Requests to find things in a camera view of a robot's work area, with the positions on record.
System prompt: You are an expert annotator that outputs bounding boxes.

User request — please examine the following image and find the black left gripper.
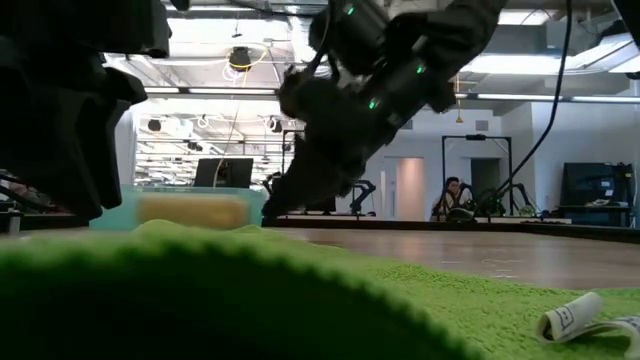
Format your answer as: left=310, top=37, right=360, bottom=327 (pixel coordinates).
left=0, top=34, right=149, bottom=222

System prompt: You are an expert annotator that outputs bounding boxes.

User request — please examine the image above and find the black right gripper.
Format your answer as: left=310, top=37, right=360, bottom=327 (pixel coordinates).
left=260, top=79, right=416, bottom=227

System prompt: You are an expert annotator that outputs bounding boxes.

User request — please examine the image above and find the green microfiber towel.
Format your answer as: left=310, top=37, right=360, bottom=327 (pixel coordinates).
left=0, top=218, right=640, bottom=360

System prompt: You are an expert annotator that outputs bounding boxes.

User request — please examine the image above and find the orange microfiber towel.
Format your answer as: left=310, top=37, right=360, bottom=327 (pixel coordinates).
left=137, top=194, right=250, bottom=230

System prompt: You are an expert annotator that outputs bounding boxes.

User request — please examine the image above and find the teal translucent plastic basket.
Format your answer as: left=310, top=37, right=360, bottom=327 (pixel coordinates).
left=89, top=185, right=267, bottom=232

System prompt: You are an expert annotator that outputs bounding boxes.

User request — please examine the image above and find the white pillar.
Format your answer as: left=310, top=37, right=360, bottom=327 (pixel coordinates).
left=113, top=107, right=137, bottom=187

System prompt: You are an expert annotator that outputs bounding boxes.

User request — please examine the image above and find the black background monitor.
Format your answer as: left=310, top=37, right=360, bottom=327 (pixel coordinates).
left=193, top=158, right=255, bottom=189

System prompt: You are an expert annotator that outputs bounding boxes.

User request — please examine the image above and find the overhead bar with light strips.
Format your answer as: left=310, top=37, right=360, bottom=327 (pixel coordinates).
left=144, top=86, right=640, bottom=105

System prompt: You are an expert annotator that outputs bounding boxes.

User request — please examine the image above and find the person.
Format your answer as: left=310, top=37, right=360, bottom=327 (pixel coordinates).
left=432, top=175, right=477, bottom=222

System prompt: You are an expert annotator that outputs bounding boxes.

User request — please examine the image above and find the black screen on cart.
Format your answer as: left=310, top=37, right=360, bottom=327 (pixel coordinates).
left=558, top=161, right=637, bottom=227

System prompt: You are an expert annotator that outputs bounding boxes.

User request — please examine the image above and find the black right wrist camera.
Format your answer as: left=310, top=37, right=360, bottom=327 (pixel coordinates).
left=278, top=67, right=351, bottom=126

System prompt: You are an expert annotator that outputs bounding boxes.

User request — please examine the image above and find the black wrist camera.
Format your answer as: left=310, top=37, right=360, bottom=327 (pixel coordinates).
left=278, top=67, right=351, bottom=126
left=74, top=0, right=174, bottom=59

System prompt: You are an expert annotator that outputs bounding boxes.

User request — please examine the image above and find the black overhead camera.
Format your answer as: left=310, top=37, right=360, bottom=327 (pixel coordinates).
left=228, top=45, right=253, bottom=72

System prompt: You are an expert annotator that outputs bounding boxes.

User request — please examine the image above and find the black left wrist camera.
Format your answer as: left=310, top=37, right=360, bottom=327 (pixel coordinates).
left=74, top=0, right=174, bottom=59

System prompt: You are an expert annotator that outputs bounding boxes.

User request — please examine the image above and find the black hanging cable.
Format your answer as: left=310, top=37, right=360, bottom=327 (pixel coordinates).
left=492, top=0, right=575, bottom=201

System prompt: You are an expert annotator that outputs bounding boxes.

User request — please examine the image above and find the black metal table frame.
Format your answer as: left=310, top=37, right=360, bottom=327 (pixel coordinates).
left=264, top=214, right=640, bottom=245

